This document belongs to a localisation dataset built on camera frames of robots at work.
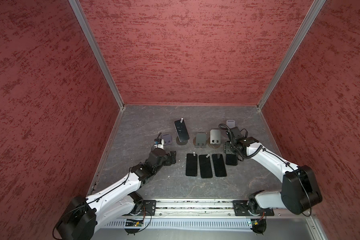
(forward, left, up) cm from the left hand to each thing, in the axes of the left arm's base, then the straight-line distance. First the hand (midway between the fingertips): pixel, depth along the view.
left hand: (169, 155), depth 84 cm
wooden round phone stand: (+15, -19, -8) cm, 26 cm away
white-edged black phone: (-2, -30, -9) cm, 32 cm away
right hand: (+4, -37, -2) cm, 37 cm away
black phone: (0, -37, -4) cm, 37 cm away
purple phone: (+18, -7, +1) cm, 19 cm away
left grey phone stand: (+15, +3, -6) cm, 17 cm away
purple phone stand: (+25, -41, -1) cm, 48 cm away
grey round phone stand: (+13, -7, -8) cm, 17 cm away
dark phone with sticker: (-2, -13, -9) cm, 16 cm away
